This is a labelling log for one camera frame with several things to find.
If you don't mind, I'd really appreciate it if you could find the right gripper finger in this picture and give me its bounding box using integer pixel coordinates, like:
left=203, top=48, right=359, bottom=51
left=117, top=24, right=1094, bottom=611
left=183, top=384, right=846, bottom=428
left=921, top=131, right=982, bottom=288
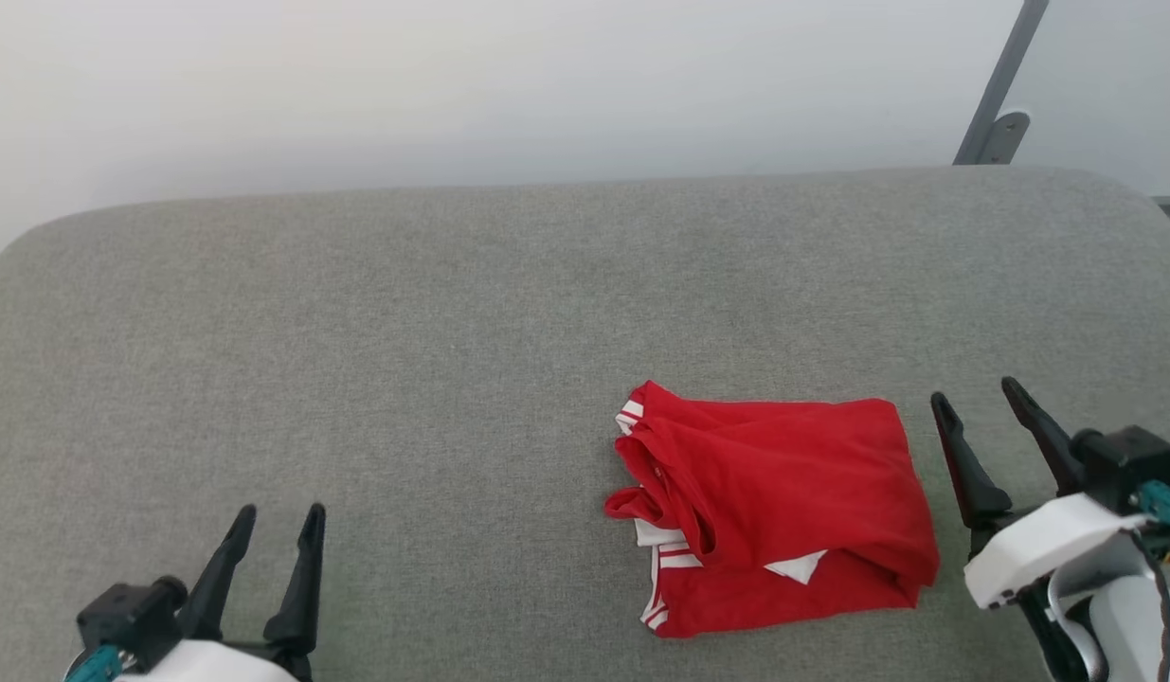
left=930, top=392, right=1014, bottom=529
left=1000, top=376, right=1086, bottom=496

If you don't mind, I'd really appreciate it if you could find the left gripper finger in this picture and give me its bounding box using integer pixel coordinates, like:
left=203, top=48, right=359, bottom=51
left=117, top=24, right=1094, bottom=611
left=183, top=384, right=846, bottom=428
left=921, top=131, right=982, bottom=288
left=175, top=505, right=258, bottom=640
left=262, top=503, right=327, bottom=655

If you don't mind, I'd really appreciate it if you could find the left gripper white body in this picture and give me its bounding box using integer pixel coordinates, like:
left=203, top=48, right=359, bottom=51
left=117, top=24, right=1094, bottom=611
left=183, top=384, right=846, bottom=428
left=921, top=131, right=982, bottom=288
left=116, top=639, right=316, bottom=682

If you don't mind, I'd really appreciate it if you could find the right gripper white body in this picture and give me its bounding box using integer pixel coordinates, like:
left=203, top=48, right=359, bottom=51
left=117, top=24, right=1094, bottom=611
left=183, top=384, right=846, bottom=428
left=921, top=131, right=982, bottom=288
left=963, top=493, right=1154, bottom=610

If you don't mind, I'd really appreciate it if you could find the red Bulls 23 jersey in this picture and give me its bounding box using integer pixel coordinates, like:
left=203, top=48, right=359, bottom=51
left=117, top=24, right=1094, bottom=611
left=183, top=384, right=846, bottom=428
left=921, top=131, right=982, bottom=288
left=603, top=380, right=942, bottom=638

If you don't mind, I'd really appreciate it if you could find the grey fabric sofa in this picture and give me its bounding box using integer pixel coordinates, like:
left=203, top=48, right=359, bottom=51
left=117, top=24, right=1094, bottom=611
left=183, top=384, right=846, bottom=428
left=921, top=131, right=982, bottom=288
left=0, top=167, right=1170, bottom=682

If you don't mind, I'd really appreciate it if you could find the grey metal pole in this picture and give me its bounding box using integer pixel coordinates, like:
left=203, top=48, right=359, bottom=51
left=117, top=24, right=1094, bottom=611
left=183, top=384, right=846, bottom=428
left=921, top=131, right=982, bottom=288
left=954, top=0, right=1051, bottom=167

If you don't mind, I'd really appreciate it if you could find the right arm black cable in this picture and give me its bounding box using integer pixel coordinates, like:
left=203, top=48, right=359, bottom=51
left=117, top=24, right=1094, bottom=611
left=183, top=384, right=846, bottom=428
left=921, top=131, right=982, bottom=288
left=1127, top=529, right=1170, bottom=682

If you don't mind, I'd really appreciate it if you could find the grey metal pole bracket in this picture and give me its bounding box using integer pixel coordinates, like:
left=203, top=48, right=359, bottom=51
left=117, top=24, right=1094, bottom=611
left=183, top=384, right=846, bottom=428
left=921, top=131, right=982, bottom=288
left=978, top=111, right=1032, bottom=167

